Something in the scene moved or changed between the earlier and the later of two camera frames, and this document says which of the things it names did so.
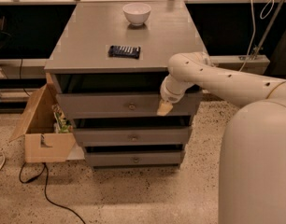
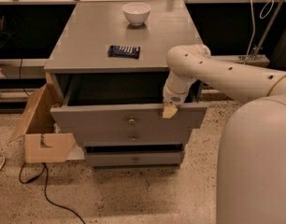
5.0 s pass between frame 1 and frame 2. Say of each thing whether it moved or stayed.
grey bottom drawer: stayed
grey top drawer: moved
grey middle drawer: stayed
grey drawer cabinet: stayed
